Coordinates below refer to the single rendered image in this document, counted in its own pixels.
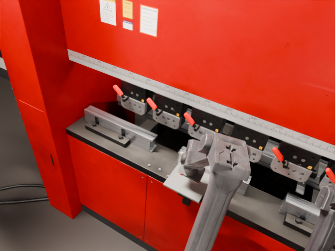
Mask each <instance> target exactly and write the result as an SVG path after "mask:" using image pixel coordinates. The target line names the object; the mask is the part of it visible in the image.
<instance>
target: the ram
mask: <svg viewBox="0 0 335 251"><path fill-rule="evenodd" d="M127 1H131V2H133V19H130V18H126V17H123V0H115V6H116V26H115V25H112V24H109V23H105V22H102V21H101V13H100V0H60V4H61V11H62V17H63V24H64V30H65V36H66V43H67V49H69V50H72V51H74V52H77V53H80V54H83V55H85V56H88V57H91V58H94V59H96V60H99V61H102V62H105V63H107V64H110V65H113V66H116V67H118V68H121V69H124V70H127V71H129V72H132V73H135V74H138V75H140V76H143V77H146V78H149V79H152V80H154V81H157V82H160V83H163V84H165V85H168V86H171V87H174V88H176V89H179V90H182V91H185V92H187V93H190V94H193V95H196V96H198V97H201V98H204V99H207V100H209V101H212V102H215V103H218V104H220V105H223V106H226V107H229V108H231V109H234V110H237V111H240V112H242V113H245V114H248V115H251V116H254V117H256V118H259V119H262V120H265V121H267V122H270V123H273V124H276V125H278V126H281V127H284V128H287V129H290V130H292V131H295V132H298V133H301V134H304V135H306V136H309V137H312V138H315V139H317V140H320V141H323V142H326V143H328V144H331V145H334V146H335V0H127ZM140 4H142V5H146V6H150V7H154V8H158V9H159V12H158V28H157V37H154V36H150V35H147V34H144V33H140ZM123 20H126V21H129V22H132V23H133V30H129V29H126V28H123ZM68 56H69V60H71V61H74V62H77V63H79V64H82V65H84V66H87V67H90V68H92V69H95V70H98V71H100V72H103V73H106V74H108V75H111V76H113V77H116V78H119V79H121V80H124V81H127V82H129V83H132V84H134V85H137V86H140V87H142V88H145V89H148V90H150V91H153V92H156V93H158V94H161V95H163V96H166V97H169V98H171V99H174V100H177V101H179V102H182V103H185V104H187V105H190V106H192V107H195V108H198V109H200V110H203V111H206V112H208V113H211V114H213V115H216V116H219V117H221V118H224V119H227V120H229V121H232V122H235V123H237V124H240V125H242V126H245V127H248V128H251V129H253V130H256V131H259V132H261V133H264V134H266V135H269V136H272V137H274V138H277V139H280V140H282V141H285V142H288V143H290V144H293V145H295V146H298V147H301V148H303V149H306V150H309V151H311V152H314V153H316V154H319V155H322V156H324V157H327V158H330V159H332V160H335V154H334V153H332V152H329V151H326V150H324V149H321V148H318V147H316V146H313V145H310V144H307V143H305V142H302V141H299V140H297V139H294V138H291V137H289V136H286V135H283V134H281V133H278V132H275V131H273V130H270V129H267V128H264V127H262V126H259V125H256V124H253V123H251V122H248V121H245V120H243V119H240V118H237V117H235V116H232V115H229V114H226V113H224V112H221V111H218V110H216V109H213V108H210V107H208V106H205V105H202V104H200V103H197V102H194V101H191V100H189V99H186V98H183V97H181V96H178V95H175V94H173V93H170V92H167V91H165V90H162V89H159V88H157V87H154V86H151V85H148V84H146V83H143V82H140V81H138V80H135V79H132V78H130V77H127V76H124V75H122V74H119V73H116V72H114V71H111V70H108V69H105V68H103V67H100V66H97V65H95V64H92V63H89V62H87V61H84V60H81V59H79V58H76V57H73V56H70V55H68Z"/></svg>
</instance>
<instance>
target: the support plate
mask: <svg viewBox="0 0 335 251"><path fill-rule="evenodd" d="M180 166H181V162H179V164H178V165H177V166H176V168H175V169H174V170H173V172H172V173H171V174H170V176H169V177H168V178H167V180H166V181H165V182H164V184H163V186H165V187H167V188H169V189H171V190H173V191H175V192H177V193H179V194H181V195H183V196H185V197H187V198H189V199H191V200H193V201H195V202H197V203H199V202H200V200H201V199H202V197H203V195H204V193H205V192H206V189H207V186H208V182H209V177H210V175H209V174H207V173H204V175H203V177H202V179H201V181H200V183H196V182H195V181H193V180H191V179H189V178H187V177H185V176H182V175H180V174H179V172H178V170H179V168H180Z"/></svg>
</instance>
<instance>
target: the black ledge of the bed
mask: <svg viewBox="0 0 335 251"><path fill-rule="evenodd" d="M87 123H88V122H86V121H85V116H83V117H82V118H80V119H79V120H77V121H76V122H75V123H73V124H72V125H70V126H69V127H67V128H66V133H67V134H68V135H70V136H72V137H74V138H76V139H78V140H80V141H82V142H84V143H86V144H88V145H90V146H91V147H93V148H95V149H97V150H99V151H101V152H103V153H105V154H107V155H109V156H111V157H113V158H115V159H117V160H119V161H121V162H123V163H125V164H127V165H129V166H131V167H133V168H135V169H137V170H139V171H141V172H143V173H145V174H147V175H148V176H150V177H152V178H154V179H156V180H158V181H160V182H162V183H164V182H165V181H166V180H167V178H168V177H166V175H169V176H170V174H171V173H172V172H173V170H174V169H175V168H176V166H177V164H176V161H177V155H178V152H176V151H173V150H171V149H169V148H167V147H165V146H162V145H160V144H158V143H156V142H155V145H157V147H156V148H155V150H154V151H153V152H149V151H147V150H145V149H143V148H141V147H139V146H136V145H134V144H132V143H129V144H128V145H127V146H126V147H122V146H120V145H118V144H116V143H114V142H112V141H110V140H108V139H105V138H103V137H101V136H99V135H97V134H95V133H93V132H91V131H89V130H87V129H86V128H85V125H86V124H87ZM148 164H150V166H148ZM159 168H160V169H161V171H159ZM282 201H283V200H281V199H279V198H277V197H275V196H273V195H270V194H268V193H266V192H264V191H262V190H259V189H257V188H255V187H253V186H251V185H248V187H247V190H246V192H245V194H244V196H242V195H240V194H238V193H236V192H235V194H234V196H233V198H232V199H231V202H230V204H229V206H228V209H227V211H226V215H228V216H230V217H232V218H234V219H236V220H237V221H239V222H241V223H243V224H245V225H247V226H249V227H251V228H253V229H255V230H257V231H259V232H261V233H263V234H265V235H267V236H269V237H271V238H273V239H275V240H277V241H279V242H281V243H283V244H285V245H287V246H289V247H291V248H293V249H295V250H296V251H304V250H305V248H306V245H307V243H308V241H309V239H310V237H308V236H306V235H304V234H302V233H300V232H298V231H295V230H293V229H291V228H289V227H287V226H285V225H283V221H284V217H285V215H283V214H281V213H279V209H280V205H281V203H282Z"/></svg>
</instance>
